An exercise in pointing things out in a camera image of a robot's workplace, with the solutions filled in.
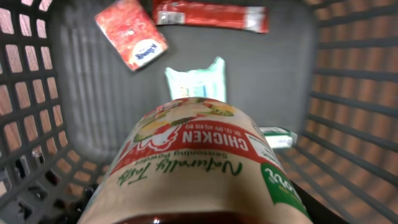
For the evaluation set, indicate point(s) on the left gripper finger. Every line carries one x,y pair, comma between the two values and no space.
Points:
319,213

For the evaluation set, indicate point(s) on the small green white box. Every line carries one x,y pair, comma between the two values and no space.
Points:
279,138

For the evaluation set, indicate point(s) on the chicken seasoning jar green lid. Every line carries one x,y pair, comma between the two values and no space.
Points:
195,160

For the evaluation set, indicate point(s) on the grey plastic mesh basket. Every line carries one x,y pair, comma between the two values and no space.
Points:
326,70

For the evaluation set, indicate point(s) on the red tissue box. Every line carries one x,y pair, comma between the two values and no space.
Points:
131,31

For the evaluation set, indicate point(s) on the mint tissue pack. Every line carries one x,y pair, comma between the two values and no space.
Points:
208,83

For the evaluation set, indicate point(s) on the long red sachet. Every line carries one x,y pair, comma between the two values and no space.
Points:
251,18

